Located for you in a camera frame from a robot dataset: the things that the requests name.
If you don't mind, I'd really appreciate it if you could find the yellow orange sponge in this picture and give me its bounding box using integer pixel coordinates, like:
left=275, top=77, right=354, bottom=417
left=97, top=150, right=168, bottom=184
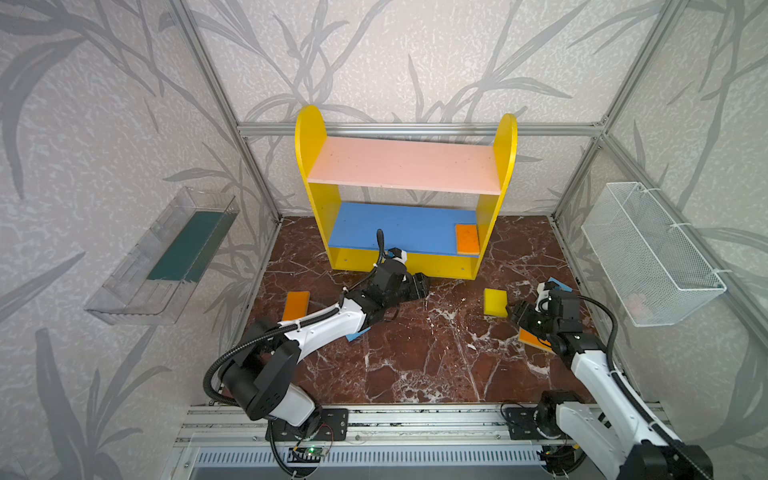
left=455, top=224, right=480, bottom=256

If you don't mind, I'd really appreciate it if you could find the controller board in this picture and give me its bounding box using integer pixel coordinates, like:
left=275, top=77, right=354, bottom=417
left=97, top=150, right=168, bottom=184
left=287, top=443, right=332, bottom=465
left=539, top=446, right=586, bottom=477

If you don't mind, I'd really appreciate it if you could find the orange sponge left floor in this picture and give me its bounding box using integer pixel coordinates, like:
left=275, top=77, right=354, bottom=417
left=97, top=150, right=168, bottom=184
left=282, top=291, right=310, bottom=321

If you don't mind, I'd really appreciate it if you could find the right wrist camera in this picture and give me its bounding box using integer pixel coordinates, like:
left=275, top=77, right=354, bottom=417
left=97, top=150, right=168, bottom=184
left=535, top=281, right=559, bottom=313

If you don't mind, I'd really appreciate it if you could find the left controller board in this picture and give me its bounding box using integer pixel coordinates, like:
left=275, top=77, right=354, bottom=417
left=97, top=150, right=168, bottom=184
left=287, top=443, right=332, bottom=465

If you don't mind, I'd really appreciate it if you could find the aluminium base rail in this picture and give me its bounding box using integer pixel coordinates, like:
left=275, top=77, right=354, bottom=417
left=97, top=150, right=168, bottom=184
left=161, top=403, right=568, bottom=479

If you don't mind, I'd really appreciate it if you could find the white wire mesh basket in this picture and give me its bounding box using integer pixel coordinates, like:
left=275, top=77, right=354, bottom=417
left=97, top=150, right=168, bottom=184
left=582, top=182, right=727, bottom=327

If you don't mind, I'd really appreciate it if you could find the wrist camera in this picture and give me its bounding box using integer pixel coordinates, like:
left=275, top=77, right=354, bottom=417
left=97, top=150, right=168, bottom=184
left=535, top=281, right=559, bottom=313
left=386, top=248, right=408, bottom=264

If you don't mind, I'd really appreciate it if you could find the right controller board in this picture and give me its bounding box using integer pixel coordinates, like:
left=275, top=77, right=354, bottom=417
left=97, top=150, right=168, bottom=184
left=539, top=446, right=586, bottom=477

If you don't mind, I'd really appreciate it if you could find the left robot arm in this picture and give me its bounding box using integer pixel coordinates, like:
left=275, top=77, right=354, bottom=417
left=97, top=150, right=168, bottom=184
left=202, top=230, right=431, bottom=440

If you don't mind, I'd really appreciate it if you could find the blue sponge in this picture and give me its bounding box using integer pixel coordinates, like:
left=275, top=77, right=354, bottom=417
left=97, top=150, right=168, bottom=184
left=547, top=277, right=573, bottom=292
left=345, top=327, right=370, bottom=342

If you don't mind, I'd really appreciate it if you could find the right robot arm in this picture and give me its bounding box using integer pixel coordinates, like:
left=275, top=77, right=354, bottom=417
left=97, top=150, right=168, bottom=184
left=505, top=281, right=714, bottom=479

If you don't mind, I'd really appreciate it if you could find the yellow shelf unit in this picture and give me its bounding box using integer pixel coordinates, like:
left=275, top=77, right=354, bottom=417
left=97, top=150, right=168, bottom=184
left=294, top=105, right=518, bottom=280

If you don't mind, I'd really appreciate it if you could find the orange yellow sponge right floor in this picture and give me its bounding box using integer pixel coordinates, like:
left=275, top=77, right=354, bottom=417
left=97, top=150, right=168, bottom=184
left=518, top=328, right=553, bottom=353

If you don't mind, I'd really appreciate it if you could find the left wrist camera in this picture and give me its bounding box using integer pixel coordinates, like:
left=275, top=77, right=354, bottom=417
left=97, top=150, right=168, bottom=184
left=386, top=248, right=408, bottom=264

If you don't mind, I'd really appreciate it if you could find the clear plastic wall bin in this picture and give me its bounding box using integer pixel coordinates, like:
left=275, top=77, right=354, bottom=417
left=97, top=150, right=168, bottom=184
left=85, top=187, right=240, bottom=326

